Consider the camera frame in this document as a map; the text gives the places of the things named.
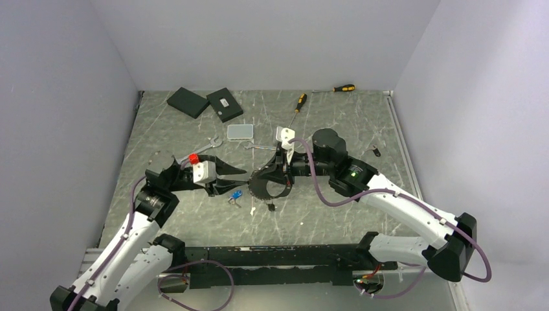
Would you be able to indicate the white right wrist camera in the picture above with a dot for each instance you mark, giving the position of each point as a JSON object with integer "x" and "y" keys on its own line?
{"x": 283, "y": 136}

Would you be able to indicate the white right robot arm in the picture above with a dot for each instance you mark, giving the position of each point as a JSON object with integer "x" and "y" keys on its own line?
{"x": 445, "y": 242}

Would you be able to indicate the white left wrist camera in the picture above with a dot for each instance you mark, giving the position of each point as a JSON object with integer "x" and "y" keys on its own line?
{"x": 204, "y": 172}

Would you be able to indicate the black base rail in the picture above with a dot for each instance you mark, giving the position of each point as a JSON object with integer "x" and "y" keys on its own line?
{"x": 337, "y": 264}

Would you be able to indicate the black box with label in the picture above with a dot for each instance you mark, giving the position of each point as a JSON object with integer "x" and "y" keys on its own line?
{"x": 225, "y": 105}

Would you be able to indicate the large silver wrench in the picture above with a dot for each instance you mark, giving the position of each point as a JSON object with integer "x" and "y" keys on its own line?
{"x": 214, "y": 142}

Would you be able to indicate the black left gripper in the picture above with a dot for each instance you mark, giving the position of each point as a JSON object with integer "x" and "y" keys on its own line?
{"x": 221, "y": 186}

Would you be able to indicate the key with blue tag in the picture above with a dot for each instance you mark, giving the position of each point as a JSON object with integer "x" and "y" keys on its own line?
{"x": 234, "y": 197}

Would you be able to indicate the small silver wrench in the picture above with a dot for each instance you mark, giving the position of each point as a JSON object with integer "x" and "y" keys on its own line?
{"x": 251, "y": 145}

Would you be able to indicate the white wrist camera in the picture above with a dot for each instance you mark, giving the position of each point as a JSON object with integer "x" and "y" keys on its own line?
{"x": 283, "y": 136}
{"x": 204, "y": 172}

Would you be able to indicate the white network switch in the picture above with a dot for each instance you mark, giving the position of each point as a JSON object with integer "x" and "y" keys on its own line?
{"x": 240, "y": 132}

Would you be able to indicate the black flat box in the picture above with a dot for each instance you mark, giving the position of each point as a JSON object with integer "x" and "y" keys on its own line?
{"x": 188, "y": 102}

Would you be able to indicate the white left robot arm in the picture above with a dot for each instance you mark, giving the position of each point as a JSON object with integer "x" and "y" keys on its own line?
{"x": 137, "y": 254}

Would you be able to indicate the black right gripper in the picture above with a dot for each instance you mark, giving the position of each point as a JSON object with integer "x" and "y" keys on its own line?
{"x": 274, "y": 170}

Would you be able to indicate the orange black screwdriver at wall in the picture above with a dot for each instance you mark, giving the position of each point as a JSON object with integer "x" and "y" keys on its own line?
{"x": 339, "y": 89}

